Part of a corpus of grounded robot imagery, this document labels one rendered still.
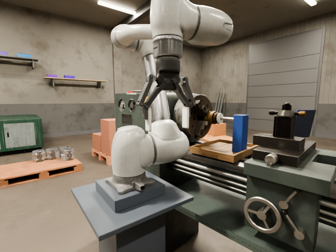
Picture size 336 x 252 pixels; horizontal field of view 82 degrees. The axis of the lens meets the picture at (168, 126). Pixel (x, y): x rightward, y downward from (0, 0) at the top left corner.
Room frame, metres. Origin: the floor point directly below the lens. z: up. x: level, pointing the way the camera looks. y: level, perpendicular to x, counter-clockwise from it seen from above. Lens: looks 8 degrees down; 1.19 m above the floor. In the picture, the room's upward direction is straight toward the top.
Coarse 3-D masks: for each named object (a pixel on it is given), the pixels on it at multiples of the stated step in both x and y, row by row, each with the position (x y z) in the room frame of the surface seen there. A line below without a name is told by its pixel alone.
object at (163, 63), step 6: (156, 60) 0.59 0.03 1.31; (162, 60) 0.57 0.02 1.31; (168, 60) 0.57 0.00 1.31; (174, 60) 0.57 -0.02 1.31; (156, 66) 0.59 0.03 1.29; (162, 66) 0.57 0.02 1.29; (168, 66) 0.57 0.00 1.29; (174, 66) 0.57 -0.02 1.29; (156, 72) 0.59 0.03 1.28; (162, 72) 0.58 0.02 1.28; (168, 72) 0.59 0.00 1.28; (174, 72) 0.60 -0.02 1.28; (156, 78) 0.58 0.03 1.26; (162, 78) 0.58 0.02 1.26; (168, 78) 0.59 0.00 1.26; (174, 78) 0.60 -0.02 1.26; (168, 84) 0.59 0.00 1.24; (168, 90) 0.61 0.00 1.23
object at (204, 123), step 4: (200, 120) 1.32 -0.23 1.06; (200, 124) 1.31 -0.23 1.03; (204, 124) 1.29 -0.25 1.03; (208, 124) 1.28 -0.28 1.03; (196, 128) 1.32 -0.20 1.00; (200, 128) 1.29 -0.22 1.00; (204, 128) 1.29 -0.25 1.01; (196, 132) 1.30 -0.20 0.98; (200, 132) 1.29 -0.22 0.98; (196, 136) 1.33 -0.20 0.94
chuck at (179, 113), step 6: (198, 96) 1.33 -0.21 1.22; (204, 96) 1.38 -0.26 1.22; (180, 102) 1.33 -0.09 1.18; (204, 102) 1.39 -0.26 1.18; (180, 108) 1.30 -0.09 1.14; (192, 108) 1.29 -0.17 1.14; (210, 108) 1.44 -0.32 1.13; (180, 114) 1.28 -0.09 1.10; (192, 114) 1.29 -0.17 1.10; (180, 120) 1.28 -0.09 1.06; (192, 120) 1.29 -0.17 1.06; (204, 120) 1.39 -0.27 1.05; (180, 126) 1.30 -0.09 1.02; (192, 126) 1.29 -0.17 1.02; (210, 126) 1.45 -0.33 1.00; (186, 132) 1.29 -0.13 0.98; (192, 132) 1.29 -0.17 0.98; (204, 132) 1.39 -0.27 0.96; (198, 138) 1.34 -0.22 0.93
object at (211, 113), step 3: (210, 111) 1.29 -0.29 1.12; (213, 111) 1.28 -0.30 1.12; (207, 114) 1.27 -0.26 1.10; (210, 114) 1.26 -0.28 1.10; (213, 114) 1.25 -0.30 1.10; (216, 114) 1.24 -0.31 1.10; (204, 117) 1.30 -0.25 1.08; (207, 117) 1.26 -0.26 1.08; (210, 117) 1.25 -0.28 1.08; (213, 117) 1.24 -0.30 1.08; (207, 120) 1.27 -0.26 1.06; (210, 120) 1.25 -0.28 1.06; (213, 120) 1.24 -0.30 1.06; (210, 123) 1.28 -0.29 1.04; (213, 123) 1.26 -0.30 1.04; (216, 123) 1.25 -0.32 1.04
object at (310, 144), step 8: (304, 144) 0.96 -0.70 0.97; (312, 144) 0.97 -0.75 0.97; (256, 152) 0.86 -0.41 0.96; (264, 152) 0.83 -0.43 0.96; (272, 152) 0.81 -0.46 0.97; (280, 152) 0.81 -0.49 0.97; (288, 152) 0.81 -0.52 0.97; (296, 152) 0.81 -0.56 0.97; (304, 152) 0.83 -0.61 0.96; (264, 160) 0.83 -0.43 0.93; (280, 160) 0.79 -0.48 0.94; (288, 160) 0.77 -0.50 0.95; (296, 160) 0.75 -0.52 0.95
